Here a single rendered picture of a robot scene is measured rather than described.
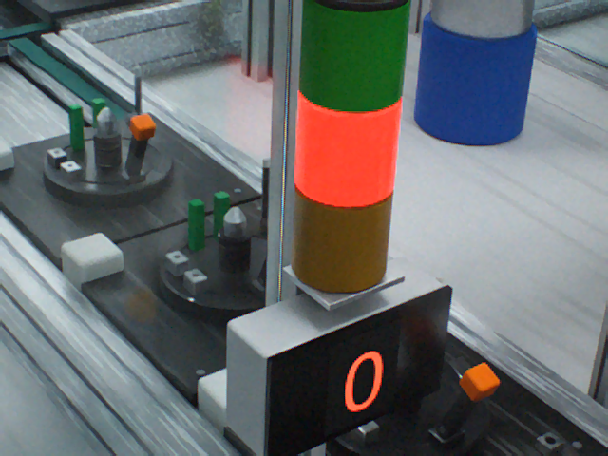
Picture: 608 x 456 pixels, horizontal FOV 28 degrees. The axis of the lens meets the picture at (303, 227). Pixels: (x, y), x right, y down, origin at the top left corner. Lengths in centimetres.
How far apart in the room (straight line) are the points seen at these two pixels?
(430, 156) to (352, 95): 108
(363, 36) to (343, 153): 6
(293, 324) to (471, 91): 104
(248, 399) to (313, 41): 19
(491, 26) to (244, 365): 104
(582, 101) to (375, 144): 129
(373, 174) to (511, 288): 80
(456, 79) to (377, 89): 107
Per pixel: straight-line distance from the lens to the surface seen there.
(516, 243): 145
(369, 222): 59
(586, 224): 152
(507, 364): 108
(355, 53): 54
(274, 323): 62
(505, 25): 161
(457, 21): 161
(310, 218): 59
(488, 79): 162
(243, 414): 64
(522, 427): 100
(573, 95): 186
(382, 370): 65
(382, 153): 57
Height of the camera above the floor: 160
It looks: 31 degrees down
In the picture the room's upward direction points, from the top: 3 degrees clockwise
